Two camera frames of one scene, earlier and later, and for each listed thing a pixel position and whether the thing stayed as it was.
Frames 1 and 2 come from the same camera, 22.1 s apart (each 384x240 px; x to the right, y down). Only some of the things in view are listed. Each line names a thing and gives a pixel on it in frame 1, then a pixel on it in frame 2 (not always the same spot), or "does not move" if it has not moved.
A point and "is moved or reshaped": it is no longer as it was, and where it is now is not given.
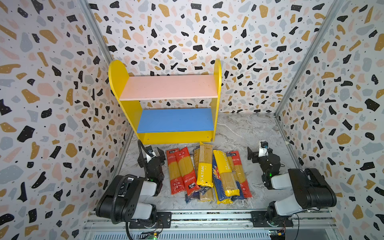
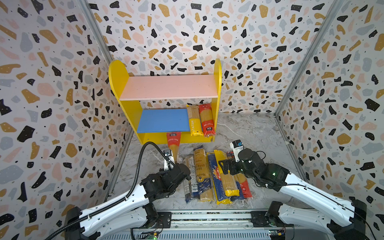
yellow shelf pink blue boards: [169, 109] does not move
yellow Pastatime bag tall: [205, 174] → [195, 124]
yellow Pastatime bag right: [229, 179] does not move
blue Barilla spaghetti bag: [221, 197] does not move
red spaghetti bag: [191, 182] → [206, 116]
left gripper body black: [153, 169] → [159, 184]
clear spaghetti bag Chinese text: [206, 193] does not move
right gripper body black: [259, 157] → [227, 166]
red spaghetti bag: [244, 183] does not move
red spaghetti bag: [176, 183] is moved or reshaped
